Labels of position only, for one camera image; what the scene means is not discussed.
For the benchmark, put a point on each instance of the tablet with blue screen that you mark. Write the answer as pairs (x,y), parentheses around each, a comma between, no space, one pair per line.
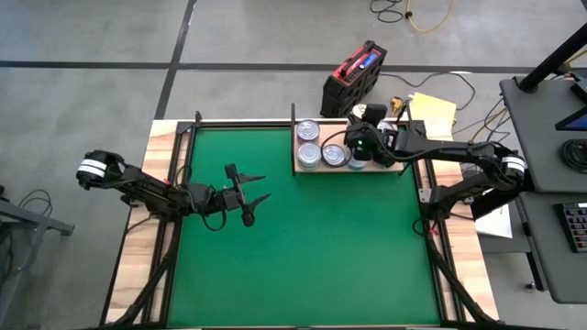
(578,121)

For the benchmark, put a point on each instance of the wooden shelf board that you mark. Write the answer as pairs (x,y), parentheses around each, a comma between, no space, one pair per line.
(326,128)

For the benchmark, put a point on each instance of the grey desk with keyboard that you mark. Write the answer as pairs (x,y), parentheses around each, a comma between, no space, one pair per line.
(550,270)

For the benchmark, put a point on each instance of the black desk leg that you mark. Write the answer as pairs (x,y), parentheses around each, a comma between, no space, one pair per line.
(532,256)

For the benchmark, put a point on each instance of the yellow black plug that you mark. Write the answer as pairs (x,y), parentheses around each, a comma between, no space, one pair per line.
(396,104)

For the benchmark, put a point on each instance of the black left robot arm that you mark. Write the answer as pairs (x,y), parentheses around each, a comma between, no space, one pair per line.
(147,190)

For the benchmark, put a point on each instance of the yellow paper pad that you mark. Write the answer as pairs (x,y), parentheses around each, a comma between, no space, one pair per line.
(431,109)

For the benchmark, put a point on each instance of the blue yellow tuna can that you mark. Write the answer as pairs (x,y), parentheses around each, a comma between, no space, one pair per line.
(357,166)

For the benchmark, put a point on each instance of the green table mat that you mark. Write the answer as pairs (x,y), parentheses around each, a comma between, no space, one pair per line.
(298,284)

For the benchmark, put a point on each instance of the black backlit keyboard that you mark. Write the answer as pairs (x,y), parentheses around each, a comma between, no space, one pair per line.
(575,227)

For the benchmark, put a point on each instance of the black table frame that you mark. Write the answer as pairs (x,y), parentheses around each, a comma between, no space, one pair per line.
(229,124)

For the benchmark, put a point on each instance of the red black tool case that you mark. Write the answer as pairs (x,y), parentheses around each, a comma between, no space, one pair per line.
(351,87)

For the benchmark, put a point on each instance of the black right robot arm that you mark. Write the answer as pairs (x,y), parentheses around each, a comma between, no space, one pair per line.
(458,150)

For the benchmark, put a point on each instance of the black desk device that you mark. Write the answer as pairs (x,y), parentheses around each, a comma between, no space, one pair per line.
(581,89)

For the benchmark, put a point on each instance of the white paper sheet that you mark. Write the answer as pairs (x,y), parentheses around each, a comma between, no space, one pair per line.
(497,227)

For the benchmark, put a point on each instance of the white metal bracket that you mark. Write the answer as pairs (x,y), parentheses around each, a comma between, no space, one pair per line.
(424,194)

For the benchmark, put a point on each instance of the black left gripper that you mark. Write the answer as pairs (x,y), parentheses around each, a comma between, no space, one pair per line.
(224,199)

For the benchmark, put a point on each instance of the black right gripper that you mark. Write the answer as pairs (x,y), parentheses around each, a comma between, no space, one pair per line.
(371,142)

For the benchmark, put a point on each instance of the grey metal stand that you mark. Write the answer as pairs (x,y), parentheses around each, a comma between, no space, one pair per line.
(36,219)

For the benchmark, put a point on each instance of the black slanted pole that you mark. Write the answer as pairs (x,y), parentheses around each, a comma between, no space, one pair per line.
(550,62)

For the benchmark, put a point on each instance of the large green tuna can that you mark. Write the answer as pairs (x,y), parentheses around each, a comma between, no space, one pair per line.
(308,155)

